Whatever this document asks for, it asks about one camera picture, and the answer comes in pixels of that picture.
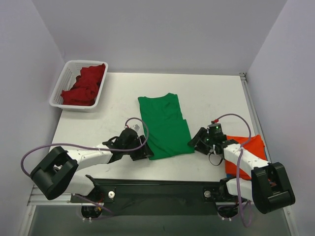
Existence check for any green t shirt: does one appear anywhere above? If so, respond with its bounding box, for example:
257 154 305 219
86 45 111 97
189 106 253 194
138 93 194 160

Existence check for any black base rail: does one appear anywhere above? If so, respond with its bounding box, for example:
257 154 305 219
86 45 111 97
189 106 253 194
70 178 247 217

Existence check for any purple cable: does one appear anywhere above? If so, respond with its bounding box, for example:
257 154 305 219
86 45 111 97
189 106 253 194
214 113 253 227
20 117 150 219

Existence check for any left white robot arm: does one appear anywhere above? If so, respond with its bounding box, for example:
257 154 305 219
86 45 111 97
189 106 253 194
30 128 154 203

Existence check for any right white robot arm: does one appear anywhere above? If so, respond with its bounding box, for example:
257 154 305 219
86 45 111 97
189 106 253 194
188 123 296 214

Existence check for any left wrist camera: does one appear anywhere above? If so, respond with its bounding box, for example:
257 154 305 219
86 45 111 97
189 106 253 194
125 124 140 132

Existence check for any dark red t shirt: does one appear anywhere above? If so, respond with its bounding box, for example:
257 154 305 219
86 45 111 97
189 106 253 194
61 63 106 106

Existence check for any aluminium frame rail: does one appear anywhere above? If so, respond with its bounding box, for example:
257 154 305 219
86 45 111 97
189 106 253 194
26 73 295 221

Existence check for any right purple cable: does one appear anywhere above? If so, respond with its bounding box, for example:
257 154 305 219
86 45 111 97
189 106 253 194
214 113 253 227

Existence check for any white plastic basket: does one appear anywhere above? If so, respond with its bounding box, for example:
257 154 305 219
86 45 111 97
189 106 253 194
49 60 108 113

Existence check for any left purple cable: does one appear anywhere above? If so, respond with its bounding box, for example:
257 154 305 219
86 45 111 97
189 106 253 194
20 117 150 219

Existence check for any folded orange t shirt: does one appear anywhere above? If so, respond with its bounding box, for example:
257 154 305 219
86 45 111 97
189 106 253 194
225 135 267 177

